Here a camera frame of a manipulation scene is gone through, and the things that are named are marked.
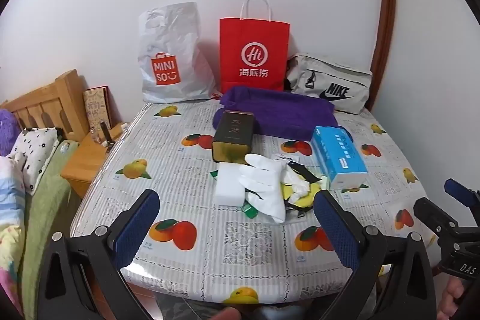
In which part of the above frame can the wooden door frame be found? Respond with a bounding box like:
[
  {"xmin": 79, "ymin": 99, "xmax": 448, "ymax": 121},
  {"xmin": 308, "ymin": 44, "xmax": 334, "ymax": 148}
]
[{"xmin": 369, "ymin": 0, "xmax": 397, "ymax": 111}]

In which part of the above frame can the blue tissue pack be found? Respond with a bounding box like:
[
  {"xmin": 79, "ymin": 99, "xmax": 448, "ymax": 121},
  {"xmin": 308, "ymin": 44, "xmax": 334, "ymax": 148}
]
[{"xmin": 311, "ymin": 126, "xmax": 369, "ymax": 190}]

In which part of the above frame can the yellow black pouch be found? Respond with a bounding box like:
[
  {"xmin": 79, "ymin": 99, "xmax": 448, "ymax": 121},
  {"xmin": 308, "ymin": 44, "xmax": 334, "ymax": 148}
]
[{"xmin": 279, "ymin": 178, "xmax": 327, "ymax": 213}]

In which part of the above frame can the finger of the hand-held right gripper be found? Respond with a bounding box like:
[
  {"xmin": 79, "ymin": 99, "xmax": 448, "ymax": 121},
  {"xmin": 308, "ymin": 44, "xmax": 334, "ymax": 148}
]
[
  {"xmin": 444, "ymin": 178, "xmax": 480, "ymax": 208},
  {"xmin": 413, "ymin": 197, "xmax": 456, "ymax": 242}
]

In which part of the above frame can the white sponge block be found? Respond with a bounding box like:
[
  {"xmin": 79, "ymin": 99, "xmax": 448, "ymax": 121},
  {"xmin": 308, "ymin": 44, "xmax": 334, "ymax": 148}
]
[{"xmin": 214, "ymin": 162, "xmax": 250, "ymax": 204}]

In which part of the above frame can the white plastic shopping bag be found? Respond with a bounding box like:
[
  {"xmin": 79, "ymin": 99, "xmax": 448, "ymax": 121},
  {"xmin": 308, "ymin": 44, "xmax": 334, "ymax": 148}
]
[{"xmin": 137, "ymin": 1, "xmax": 217, "ymax": 104}]

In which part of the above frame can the colourful printed quilt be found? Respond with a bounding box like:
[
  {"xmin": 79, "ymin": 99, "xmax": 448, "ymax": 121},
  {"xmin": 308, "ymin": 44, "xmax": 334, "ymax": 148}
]
[{"xmin": 0, "ymin": 155, "xmax": 27, "ymax": 313}]

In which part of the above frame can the wooden bed headboard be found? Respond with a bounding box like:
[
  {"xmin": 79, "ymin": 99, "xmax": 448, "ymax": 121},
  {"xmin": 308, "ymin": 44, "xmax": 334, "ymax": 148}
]
[{"xmin": 0, "ymin": 70, "xmax": 91, "ymax": 142}]

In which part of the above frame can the brown patterned book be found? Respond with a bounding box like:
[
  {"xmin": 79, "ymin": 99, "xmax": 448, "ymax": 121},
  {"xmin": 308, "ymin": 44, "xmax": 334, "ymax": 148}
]
[{"xmin": 83, "ymin": 85, "xmax": 112, "ymax": 133}]

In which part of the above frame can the white glove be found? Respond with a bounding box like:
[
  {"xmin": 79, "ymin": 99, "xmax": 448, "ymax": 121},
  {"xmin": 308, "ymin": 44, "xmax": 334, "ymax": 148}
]
[{"xmin": 240, "ymin": 154, "xmax": 289, "ymax": 224}]

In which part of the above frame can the green foil packet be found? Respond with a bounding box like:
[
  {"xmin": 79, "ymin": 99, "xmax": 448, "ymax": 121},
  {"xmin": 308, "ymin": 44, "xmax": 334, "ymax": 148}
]
[{"xmin": 210, "ymin": 170, "xmax": 257, "ymax": 219}]

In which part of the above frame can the purple towel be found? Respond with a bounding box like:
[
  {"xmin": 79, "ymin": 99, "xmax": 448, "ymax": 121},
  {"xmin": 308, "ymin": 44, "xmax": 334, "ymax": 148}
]
[{"xmin": 212, "ymin": 85, "xmax": 353, "ymax": 146}]

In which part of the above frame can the polka dot pillow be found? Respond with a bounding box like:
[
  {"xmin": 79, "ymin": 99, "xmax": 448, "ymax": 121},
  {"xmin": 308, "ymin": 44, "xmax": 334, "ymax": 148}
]
[{"xmin": 9, "ymin": 127, "xmax": 62, "ymax": 193}]

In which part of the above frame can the fruit printed tablecloth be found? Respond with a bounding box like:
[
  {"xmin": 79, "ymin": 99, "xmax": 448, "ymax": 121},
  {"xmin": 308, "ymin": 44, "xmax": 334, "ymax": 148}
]
[{"xmin": 69, "ymin": 99, "xmax": 443, "ymax": 306}]

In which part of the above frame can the green blanket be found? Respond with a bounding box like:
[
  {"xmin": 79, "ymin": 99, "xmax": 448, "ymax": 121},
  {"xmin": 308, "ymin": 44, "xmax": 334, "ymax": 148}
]
[{"xmin": 20, "ymin": 140, "xmax": 81, "ymax": 313}]

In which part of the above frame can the black strap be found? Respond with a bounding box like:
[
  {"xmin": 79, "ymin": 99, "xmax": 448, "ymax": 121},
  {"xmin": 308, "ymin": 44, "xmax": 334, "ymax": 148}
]
[{"xmin": 290, "ymin": 163, "xmax": 317, "ymax": 186}]

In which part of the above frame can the small dark bottle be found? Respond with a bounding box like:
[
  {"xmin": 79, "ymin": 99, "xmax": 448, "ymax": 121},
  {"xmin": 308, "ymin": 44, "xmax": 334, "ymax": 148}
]
[{"xmin": 98, "ymin": 121, "xmax": 113, "ymax": 149}]

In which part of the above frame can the purple plush toy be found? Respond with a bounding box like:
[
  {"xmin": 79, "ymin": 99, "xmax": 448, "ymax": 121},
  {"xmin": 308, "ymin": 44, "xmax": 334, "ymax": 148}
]
[{"xmin": 0, "ymin": 109, "xmax": 21, "ymax": 157}]

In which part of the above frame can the dark green tin box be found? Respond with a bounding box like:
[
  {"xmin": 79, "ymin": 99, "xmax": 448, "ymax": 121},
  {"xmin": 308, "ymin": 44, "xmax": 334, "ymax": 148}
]
[{"xmin": 212, "ymin": 111, "xmax": 256, "ymax": 163}]

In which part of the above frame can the wooden nightstand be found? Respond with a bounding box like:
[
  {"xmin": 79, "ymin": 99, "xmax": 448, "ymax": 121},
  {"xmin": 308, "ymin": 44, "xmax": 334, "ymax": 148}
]
[{"xmin": 61, "ymin": 122, "xmax": 128, "ymax": 199}]

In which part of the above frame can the red paper bag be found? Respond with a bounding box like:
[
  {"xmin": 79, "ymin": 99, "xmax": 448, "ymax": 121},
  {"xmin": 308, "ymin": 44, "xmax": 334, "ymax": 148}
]
[{"xmin": 219, "ymin": 0, "xmax": 290, "ymax": 94}]

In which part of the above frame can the person's left hand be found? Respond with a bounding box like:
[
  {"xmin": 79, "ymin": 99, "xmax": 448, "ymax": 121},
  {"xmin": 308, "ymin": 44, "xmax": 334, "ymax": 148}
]
[{"xmin": 217, "ymin": 307, "xmax": 242, "ymax": 320}]

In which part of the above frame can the grey sling bag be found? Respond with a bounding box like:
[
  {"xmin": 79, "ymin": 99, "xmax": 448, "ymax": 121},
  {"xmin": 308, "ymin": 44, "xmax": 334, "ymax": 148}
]
[{"xmin": 286, "ymin": 54, "xmax": 373, "ymax": 115}]

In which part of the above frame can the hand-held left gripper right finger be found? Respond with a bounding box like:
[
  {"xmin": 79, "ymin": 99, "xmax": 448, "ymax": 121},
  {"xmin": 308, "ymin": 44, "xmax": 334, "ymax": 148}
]
[{"xmin": 313, "ymin": 190, "xmax": 437, "ymax": 320}]

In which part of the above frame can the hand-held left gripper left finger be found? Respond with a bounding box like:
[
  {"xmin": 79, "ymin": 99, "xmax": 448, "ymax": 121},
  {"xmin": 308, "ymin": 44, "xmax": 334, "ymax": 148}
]
[{"xmin": 37, "ymin": 189, "xmax": 161, "ymax": 320}]

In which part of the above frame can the person's right hand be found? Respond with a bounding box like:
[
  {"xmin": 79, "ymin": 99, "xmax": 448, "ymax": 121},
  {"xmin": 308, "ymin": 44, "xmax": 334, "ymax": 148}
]
[{"xmin": 437, "ymin": 277, "xmax": 472, "ymax": 320}]

